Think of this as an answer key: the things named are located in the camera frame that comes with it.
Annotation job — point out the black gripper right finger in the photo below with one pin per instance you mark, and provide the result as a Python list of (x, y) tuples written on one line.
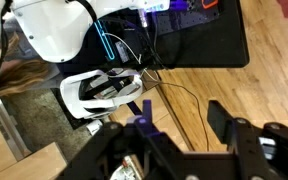
[(267, 153)]

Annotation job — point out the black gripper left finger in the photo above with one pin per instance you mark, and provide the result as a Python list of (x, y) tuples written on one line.
[(124, 153)]

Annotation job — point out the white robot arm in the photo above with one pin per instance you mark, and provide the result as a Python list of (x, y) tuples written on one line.
[(57, 30)]

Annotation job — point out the small white tag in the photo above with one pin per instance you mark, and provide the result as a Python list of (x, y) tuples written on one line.
[(94, 127)]

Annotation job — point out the white vr headset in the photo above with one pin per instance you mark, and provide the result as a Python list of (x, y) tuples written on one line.
[(70, 100)]

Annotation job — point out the light wooden furniture panel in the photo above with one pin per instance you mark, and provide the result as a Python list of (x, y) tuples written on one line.
[(34, 163)]

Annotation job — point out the person with long brown hair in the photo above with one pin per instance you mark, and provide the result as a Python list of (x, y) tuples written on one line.
[(20, 76)]

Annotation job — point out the orange rimmed black object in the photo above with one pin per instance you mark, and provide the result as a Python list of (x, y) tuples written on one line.
[(210, 4)]

